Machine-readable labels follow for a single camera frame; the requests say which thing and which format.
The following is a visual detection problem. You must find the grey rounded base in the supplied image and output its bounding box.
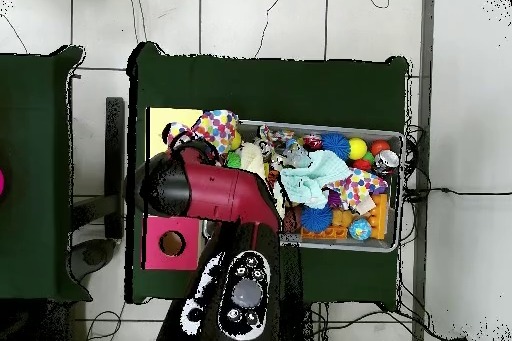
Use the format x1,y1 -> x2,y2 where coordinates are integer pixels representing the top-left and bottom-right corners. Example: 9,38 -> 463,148
69,238 -> 121,282

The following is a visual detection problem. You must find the orange ball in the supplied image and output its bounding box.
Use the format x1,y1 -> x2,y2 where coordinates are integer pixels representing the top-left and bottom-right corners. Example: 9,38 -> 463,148
369,139 -> 392,157

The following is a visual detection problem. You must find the wooden box with three holes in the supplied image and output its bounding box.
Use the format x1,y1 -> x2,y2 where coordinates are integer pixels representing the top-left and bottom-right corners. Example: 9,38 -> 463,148
141,107 -> 209,271

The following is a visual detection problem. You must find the dark green table cloth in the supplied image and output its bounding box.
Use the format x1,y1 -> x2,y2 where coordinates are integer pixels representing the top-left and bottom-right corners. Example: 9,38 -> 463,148
0,45 -> 94,303
125,41 -> 411,312

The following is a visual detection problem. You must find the blue spiky ball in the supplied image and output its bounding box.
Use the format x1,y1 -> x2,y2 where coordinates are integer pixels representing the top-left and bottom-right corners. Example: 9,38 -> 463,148
320,132 -> 352,160

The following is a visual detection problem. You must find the black power cable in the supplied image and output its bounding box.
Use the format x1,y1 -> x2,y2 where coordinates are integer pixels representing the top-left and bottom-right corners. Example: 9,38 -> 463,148
402,186 -> 512,203

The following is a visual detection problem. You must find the blue globe ball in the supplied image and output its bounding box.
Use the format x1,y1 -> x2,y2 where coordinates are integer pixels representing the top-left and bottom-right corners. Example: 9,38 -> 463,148
348,217 -> 373,241

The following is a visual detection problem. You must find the mint waffle cloth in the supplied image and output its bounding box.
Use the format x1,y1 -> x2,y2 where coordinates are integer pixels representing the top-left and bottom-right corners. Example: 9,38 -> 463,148
278,149 -> 353,210

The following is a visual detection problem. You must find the wire mesh bin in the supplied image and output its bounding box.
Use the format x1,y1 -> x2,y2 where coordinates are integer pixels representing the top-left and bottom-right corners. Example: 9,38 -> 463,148
201,118 -> 405,253

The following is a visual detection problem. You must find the silver can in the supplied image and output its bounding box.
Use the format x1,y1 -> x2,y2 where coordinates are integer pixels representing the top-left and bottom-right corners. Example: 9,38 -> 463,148
373,149 -> 400,176

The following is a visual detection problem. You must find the cream waffle cloth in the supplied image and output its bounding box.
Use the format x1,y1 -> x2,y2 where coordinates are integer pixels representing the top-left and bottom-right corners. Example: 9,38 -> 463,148
238,142 -> 268,182

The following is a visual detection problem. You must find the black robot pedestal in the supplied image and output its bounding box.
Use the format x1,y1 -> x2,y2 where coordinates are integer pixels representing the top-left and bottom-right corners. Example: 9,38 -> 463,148
299,299 -> 321,341

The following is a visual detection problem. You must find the polka dot cloth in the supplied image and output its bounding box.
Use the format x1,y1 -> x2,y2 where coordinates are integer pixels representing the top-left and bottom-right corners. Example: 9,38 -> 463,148
161,108 -> 240,166
326,167 -> 390,214

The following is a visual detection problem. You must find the orange building block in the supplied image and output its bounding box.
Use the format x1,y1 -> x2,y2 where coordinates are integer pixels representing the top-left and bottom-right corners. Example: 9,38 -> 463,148
366,193 -> 390,241

